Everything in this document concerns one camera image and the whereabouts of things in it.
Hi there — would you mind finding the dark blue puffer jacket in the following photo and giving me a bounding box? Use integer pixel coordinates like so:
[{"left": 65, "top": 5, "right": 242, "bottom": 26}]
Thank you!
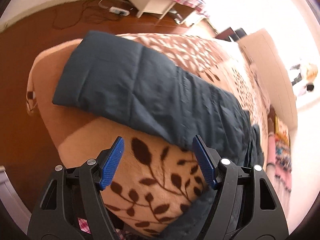
[{"left": 53, "top": 31, "right": 264, "bottom": 239}]

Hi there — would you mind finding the beige leaf-pattern bed blanket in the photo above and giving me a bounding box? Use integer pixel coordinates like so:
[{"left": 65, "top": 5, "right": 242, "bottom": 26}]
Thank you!
[{"left": 27, "top": 34, "right": 270, "bottom": 237}]

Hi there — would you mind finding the pink and white folded quilt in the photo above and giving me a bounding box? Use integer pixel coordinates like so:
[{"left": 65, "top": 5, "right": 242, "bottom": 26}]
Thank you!
[{"left": 266, "top": 106, "right": 292, "bottom": 217}]

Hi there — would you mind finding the colourful cartoon pillow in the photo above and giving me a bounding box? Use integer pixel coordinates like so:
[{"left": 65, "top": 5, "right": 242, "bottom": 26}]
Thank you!
[{"left": 274, "top": 115, "right": 292, "bottom": 172}]

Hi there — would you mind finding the beige padded headboard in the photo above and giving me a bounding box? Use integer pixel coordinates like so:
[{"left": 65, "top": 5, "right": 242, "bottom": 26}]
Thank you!
[{"left": 238, "top": 29, "right": 298, "bottom": 131}]

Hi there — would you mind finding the white power strip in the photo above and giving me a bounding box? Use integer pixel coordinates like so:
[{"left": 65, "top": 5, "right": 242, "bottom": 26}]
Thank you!
[{"left": 109, "top": 7, "right": 130, "bottom": 16}]

